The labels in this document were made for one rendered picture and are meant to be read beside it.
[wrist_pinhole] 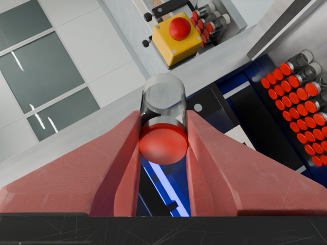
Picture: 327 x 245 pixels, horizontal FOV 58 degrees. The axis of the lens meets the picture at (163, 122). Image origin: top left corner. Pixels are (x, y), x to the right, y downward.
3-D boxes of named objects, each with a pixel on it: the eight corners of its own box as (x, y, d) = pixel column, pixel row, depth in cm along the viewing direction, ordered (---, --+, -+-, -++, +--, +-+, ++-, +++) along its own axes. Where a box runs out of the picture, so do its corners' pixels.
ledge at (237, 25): (226, 54, 72) (219, 58, 72) (198, 11, 74) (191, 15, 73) (248, 25, 59) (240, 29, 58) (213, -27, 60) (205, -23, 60)
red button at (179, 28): (191, 38, 57) (174, 47, 56) (181, 22, 57) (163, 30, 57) (196, 28, 53) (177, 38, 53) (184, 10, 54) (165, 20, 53)
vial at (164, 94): (139, 103, 16) (132, 156, 13) (148, 67, 15) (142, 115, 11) (178, 112, 16) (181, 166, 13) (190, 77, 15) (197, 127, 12)
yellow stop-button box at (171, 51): (196, 55, 63) (168, 71, 62) (178, 28, 64) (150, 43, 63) (204, 39, 56) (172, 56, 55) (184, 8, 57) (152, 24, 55)
